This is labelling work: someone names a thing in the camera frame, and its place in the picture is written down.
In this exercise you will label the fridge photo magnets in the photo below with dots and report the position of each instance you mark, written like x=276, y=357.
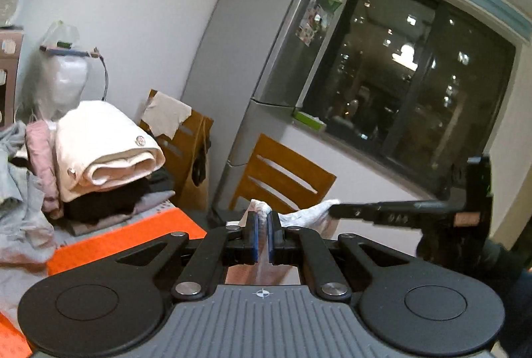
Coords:
x=309, y=21

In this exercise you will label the white garment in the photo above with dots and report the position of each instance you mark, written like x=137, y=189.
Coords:
x=307, y=216

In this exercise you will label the black bag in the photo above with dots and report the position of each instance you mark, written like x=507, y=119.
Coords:
x=200, y=168

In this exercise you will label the person's right forearm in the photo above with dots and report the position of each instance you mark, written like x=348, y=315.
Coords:
x=498, y=262

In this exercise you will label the white plastic bag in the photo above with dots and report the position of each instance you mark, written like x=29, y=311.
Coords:
x=62, y=83

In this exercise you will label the dark sliding window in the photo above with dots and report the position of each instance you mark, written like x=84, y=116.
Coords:
x=407, y=92

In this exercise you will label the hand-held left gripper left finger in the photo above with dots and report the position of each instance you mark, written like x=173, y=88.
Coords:
x=252, y=238

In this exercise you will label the brown cardboard box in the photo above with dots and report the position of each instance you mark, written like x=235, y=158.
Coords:
x=8, y=71

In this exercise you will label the black garment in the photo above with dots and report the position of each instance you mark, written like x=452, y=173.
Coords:
x=108, y=198

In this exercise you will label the pink garment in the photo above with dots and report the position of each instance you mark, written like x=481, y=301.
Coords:
x=39, y=158

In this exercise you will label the pale grey clothes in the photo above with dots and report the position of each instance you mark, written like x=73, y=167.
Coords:
x=20, y=216

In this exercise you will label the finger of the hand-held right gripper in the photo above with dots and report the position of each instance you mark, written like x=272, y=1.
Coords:
x=374, y=213

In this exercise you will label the orange table mat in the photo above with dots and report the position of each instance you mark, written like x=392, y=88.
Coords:
x=124, y=237

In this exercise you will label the beige cloth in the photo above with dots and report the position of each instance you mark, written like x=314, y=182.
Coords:
x=166, y=116

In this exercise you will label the grey refrigerator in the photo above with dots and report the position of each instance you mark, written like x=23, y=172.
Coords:
x=249, y=50

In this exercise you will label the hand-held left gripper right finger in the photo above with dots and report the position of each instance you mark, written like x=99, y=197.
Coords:
x=274, y=238

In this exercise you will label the green tissue box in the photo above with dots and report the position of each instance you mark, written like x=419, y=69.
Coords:
x=309, y=121

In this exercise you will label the cream folded jacket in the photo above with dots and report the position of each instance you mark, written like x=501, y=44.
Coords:
x=99, y=141

